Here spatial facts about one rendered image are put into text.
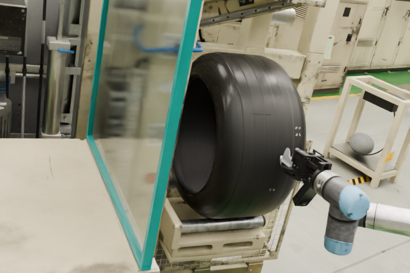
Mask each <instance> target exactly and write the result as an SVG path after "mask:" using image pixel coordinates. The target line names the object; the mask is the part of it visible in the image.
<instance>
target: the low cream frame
mask: <svg viewBox="0 0 410 273"><path fill-rule="evenodd" d="M364 82H365V83H364ZM372 83H374V84H375V85H378V86H380V87H382V88H385V89H387V90H389V91H391V92H394V93H396V94H399V95H400V96H403V97H405V98H407V99H410V92H408V91H405V90H402V89H401V88H398V87H396V86H393V85H391V84H389V83H387V82H384V81H382V80H379V79H377V78H375V77H373V76H351V77H350V76H349V77H347V78H346V81H345V84H344V86H343V90H342V94H341V96H340V100H339V103H338V106H337V109H336V113H335V115H334V119H333V123H332V125H331V128H330V131H329V135H328V138H327V141H326V144H325V148H324V150H323V155H324V158H325V159H327V158H329V155H330V153H331V154H333V155H335V156H336V157H338V158H339V159H341V160H343V161H344V162H346V163H348V164H349V165H351V166H353V167H355V168H356V169H358V170H360V171H361V172H363V173H364V174H367V175H368V176H370V177H371V178H372V181H371V184H370V186H371V187H372V188H374V189H375V188H377V187H378V184H379V181H380V180H382V179H386V178H388V177H390V181H391V182H393V183H395V182H397V179H398V176H399V175H400V171H401V169H402V167H403V163H404V162H405V159H406V156H407V154H408V151H409V148H410V126H409V129H408V132H407V134H406V138H405V140H404V143H403V145H402V148H401V151H400V153H399V156H398V158H397V161H396V164H395V166H392V165H390V164H388V163H387V162H388V161H392V159H393V156H394V153H395V152H391V149H392V146H393V144H394V141H395V138H396V136H397V133H398V130H399V128H400V124H401V122H402V119H403V117H404V114H405V111H406V108H408V107H410V100H406V99H403V98H402V97H399V96H397V95H395V94H392V93H390V92H388V91H386V90H383V89H381V88H375V87H372V86H371V85H372ZM352 85H354V86H356V87H359V88H361V89H362V92H361V95H360V98H359V101H358V104H357V107H356V110H355V113H354V116H353V119H352V122H351V126H350V129H349V131H348V135H347V138H346V140H345V142H342V143H336V144H333V143H334V139H335V137H336V133H337V130H338V128H339V124H340V120H341V118H342V115H343V111H344V108H345V105H346V103H347V99H348V95H349V93H350V90H351V86H352ZM366 101H368V102H370V103H372V104H374V105H377V106H379V107H381V108H383V109H385V110H387V111H389V112H393V113H394V120H393V123H392V126H391V128H390V131H389V134H388V136H387V140H386V142H385V145H384V147H383V148H382V149H381V150H380V151H378V152H375V153H374V154H371V152H372V150H373V149H374V142H373V139H372V138H371V136H369V135H368V134H366V133H363V132H358V133H355V132H356V129H357V126H358V123H359V120H360V118H361V115H362V111H363V109H364V105H365V102H366ZM395 112H396V114H395ZM381 151H382V153H381V156H380V158H378V157H376V156H374V155H375V154H377V153H379V152H381Z"/></svg>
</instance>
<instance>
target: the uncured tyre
mask: <svg viewBox="0 0 410 273"><path fill-rule="evenodd" d="M252 113H258V114H271V115H252ZM295 125H301V138H295ZM286 148H289V149H290V157H292V155H293V151H294V149H296V148H299V149H300V150H301V149H302V150H303V151H306V120H305V115H304V109H303V105H302V101H301V98H300V95H299V93H298V91H297V89H296V87H295V85H294V84H293V82H292V80H291V78H290V77H289V75H288V74H287V73H286V71H285V70H284V68H283V67H282V66H281V65H279V64H278V63H277V62H275V61H274V60H271V59H269V58H266V57H264V56H261V55H250V54H236V53H228V52H211V53H207V54H203V55H201V56H199V57H198V58H197V59H195V60H194V61H193V62H192V67H191V71H190V77H189V83H188V87H187V92H186V96H185V102H184V107H183V111H182V118H181V124H180V128H179V133H178V140H177V143H176V148H175V151H174V159H173V165H172V169H171V171H172V175H173V179H174V182H175V185H176V187H177V190H178V192H179V194H180V196H181V197H182V199H183V200H184V201H185V203H186V204H187V205H188V206H190V207H191V208H192V209H193V210H194V211H195V212H196V213H197V214H199V215H200V216H204V217H207V218H211V219H223V218H241V217H251V216H262V215H265V214H267V213H269V212H271V211H274V210H275V209H277V208H278V207H279V206H280V205H282V203H283V202H284V201H285V200H286V199H287V197H288V195H289V194H290V192H291V191H292V189H293V188H294V186H295V184H296V182H297V180H295V179H293V178H291V176H289V175H288V174H286V173H285V172H283V170H282V168H281V164H280V156H281V155H282V156H283V155H284V152H285V150H286ZM272 186H277V189H276V191H275V193H268V192H267V191H268V189H269V187H272Z"/></svg>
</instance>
